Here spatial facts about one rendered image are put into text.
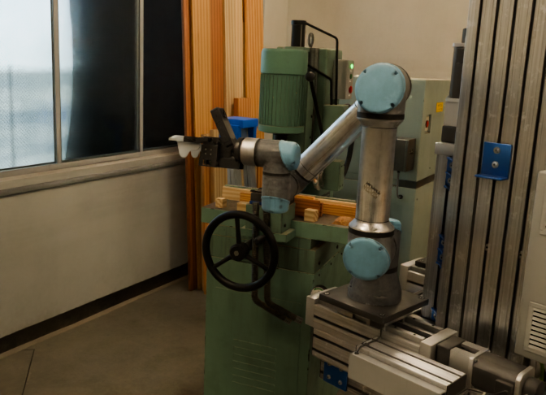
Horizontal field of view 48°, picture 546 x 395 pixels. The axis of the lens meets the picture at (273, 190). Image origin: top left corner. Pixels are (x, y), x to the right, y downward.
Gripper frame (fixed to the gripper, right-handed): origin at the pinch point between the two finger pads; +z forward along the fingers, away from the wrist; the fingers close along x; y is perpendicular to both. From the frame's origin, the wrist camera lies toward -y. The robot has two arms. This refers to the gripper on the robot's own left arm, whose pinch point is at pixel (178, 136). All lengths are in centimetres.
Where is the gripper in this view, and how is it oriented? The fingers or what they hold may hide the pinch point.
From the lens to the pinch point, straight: 174.4
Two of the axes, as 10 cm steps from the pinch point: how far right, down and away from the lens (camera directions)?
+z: -9.4, -1.1, 3.2
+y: -0.9, 9.9, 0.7
